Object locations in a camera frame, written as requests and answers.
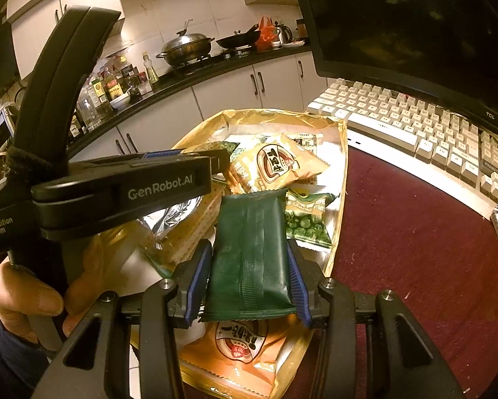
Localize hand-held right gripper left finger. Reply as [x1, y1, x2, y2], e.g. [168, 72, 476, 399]
[31, 239, 214, 399]

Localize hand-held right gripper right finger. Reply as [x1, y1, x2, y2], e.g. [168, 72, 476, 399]
[286, 239, 465, 399]

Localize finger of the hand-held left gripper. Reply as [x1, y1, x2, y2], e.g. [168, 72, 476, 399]
[141, 152, 200, 161]
[70, 148, 232, 184]

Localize green dotted snack packet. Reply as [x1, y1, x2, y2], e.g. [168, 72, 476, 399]
[172, 140, 241, 163]

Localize yellow round logo snack packet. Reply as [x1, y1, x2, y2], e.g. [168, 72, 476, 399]
[228, 132, 330, 194]

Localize dark green snack packet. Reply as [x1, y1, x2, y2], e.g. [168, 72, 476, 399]
[198, 188, 298, 324]

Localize gold foil tray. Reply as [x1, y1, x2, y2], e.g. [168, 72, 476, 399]
[126, 108, 350, 399]

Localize green pea snack packet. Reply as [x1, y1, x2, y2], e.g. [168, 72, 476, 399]
[284, 188, 338, 251]

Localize orange snack packet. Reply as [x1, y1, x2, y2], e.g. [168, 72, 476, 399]
[178, 315, 301, 397]

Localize person's left forearm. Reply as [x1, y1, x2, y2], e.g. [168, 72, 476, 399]
[0, 305, 56, 399]

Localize person's left hand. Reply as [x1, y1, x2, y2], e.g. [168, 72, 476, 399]
[0, 237, 106, 336]

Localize pale cracker packet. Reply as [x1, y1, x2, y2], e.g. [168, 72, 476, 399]
[147, 193, 225, 269]

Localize silver foil wrapper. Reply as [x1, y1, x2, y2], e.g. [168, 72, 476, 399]
[138, 197, 204, 244]

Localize small white bowl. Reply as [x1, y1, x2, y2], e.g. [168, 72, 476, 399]
[109, 93, 132, 111]

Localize white lower kitchen cabinets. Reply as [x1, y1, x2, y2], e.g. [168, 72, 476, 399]
[68, 52, 328, 163]

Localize white kitchen cabinets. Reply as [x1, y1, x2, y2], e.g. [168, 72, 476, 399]
[68, 52, 328, 163]
[6, 0, 126, 80]

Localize black kitchen counter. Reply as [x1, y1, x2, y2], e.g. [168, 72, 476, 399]
[66, 44, 314, 156]

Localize barcode labelled biscuit packet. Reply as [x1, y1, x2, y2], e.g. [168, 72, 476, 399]
[288, 133, 321, 159]

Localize row of condiment bottles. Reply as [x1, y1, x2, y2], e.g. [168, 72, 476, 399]
[68, 51, 161, 134]

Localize gas stove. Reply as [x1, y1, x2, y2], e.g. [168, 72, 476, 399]
[166, 48, 255, 76]

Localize dark red table cloth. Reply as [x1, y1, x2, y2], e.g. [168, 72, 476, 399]
[274, 145, 498, 399]

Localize steel wok with lid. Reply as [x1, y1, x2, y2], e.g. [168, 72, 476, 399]
[155, 19, 216, 68]

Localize black frying pan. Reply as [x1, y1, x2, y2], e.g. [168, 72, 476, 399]
[216, 23, 262, 49]

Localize orange plastic bag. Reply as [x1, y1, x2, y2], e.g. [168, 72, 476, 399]
[255, 16, 277, 52]

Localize steel kettle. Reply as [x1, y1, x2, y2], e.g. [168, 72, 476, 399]
[271, 20, 294, 46]

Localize white computer keyboard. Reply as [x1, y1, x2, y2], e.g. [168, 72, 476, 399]
[306, 77, 498, 217]

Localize white upper kitchen cabinets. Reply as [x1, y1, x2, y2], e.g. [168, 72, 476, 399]
[6, 0, 126, 80]

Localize black computer monitor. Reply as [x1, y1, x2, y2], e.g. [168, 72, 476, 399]
[287, 0, 498, 144]

